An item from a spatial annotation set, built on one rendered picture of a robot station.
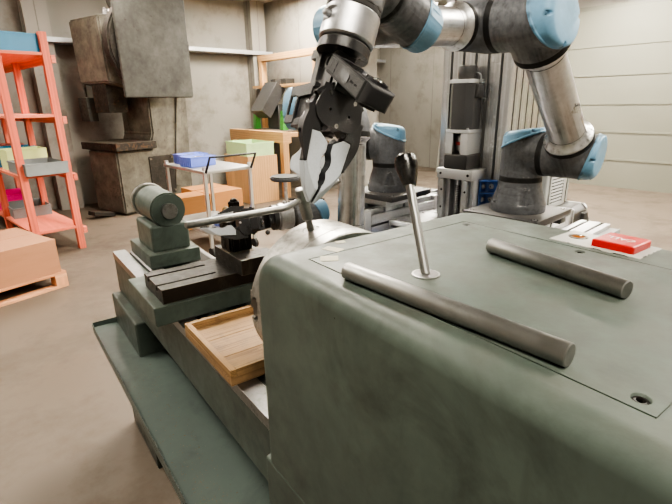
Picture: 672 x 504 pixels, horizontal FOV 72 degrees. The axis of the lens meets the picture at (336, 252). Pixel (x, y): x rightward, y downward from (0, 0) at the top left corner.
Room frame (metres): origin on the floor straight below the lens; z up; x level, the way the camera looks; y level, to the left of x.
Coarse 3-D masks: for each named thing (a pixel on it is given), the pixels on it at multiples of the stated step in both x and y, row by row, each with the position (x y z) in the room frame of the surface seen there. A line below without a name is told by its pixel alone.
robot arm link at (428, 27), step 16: (400, 0) 0.70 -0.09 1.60; (416, 0) 0.72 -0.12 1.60; (432, 0) 0.75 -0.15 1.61; (400, 16) 0.72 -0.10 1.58; (416, 16) 0.73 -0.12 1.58; (432, 16) 0.75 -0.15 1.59; (384, 32) 0.76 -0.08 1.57; (400, 32) 0.74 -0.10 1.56; (416, 32) 0.74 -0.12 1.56; (432, 32) 0.76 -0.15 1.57; (416, 48) 0.77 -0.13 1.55
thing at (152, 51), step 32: (128, 0) 6.35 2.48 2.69; (160, 0) 6.72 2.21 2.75; (96, 32) 6.39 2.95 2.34; (128, 32) 6.30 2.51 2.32; (160, 32) 6.68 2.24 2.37; (96, 64) 6.48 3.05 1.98; (128, 64) 6.25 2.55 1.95; (160, 64) 6.63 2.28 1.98; (96, 96) 6.64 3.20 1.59; (128, 96) 6.20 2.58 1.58; (160, 96) 6.58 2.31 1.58; (192, 96) 7.01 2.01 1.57; (128, 128) 7.11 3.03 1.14; (160, 128) 6.90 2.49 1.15; (96, 160) 6.61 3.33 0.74; (128, 160) 6.45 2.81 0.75; (160, 160) 6.83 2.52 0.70; (96, 192) 6.69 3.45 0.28; (128, 192) 6.39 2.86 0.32
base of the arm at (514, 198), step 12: (504, 180) 1.31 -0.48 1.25; (516, 180) 1.28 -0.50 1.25; (528, 180) 1.27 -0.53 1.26; (540, 180) 1.29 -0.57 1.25; (504, 192) 1.30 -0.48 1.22; (516, 192) 1.28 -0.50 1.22; (528, 192) 1.27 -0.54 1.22; (540, 192) 1.28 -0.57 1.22; (492, 204) 1.33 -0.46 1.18; (504, 204) 1.28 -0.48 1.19; (516, 204) 1.27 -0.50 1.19; (528, 204) 1.27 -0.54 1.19; (540, 204) 1.27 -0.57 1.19
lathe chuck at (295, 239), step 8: (304, 224) 0.91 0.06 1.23; (320, 224) 0.90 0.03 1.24; (328, 224) 0.90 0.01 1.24; (336, 224) 0.90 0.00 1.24; (344, 224) 0.92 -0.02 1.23; (288, 232) 0.90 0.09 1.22; (296, 232) 0.89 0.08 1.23; (312, 232) 0.87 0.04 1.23; (320, 232) 0.86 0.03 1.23; (280, 240) 0.88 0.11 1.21; (288, 240) 0.87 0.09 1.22; (296, 240) 0.86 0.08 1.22; (304, 240) 0.84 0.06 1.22; (312, 240) 0.83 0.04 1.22; (272, 248) 0.87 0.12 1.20; (280, 248) 0.86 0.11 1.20; (288, 248) 0.84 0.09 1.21; (296, 248) 0.83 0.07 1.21; (272, 256) 0.85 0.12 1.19; (256, 280) 0.85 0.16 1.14; (256, 288) 0.84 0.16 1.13; (256, 296) 0.83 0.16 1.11; (256, 320) 0.84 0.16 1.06; (256, 328) 0.84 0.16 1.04
